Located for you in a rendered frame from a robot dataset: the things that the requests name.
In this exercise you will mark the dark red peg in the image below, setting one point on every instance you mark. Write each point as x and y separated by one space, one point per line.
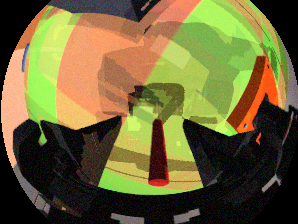
158 164

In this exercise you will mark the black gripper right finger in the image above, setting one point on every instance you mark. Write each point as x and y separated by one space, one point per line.
212 150

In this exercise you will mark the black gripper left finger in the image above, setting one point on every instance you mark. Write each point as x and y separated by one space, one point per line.
88 147

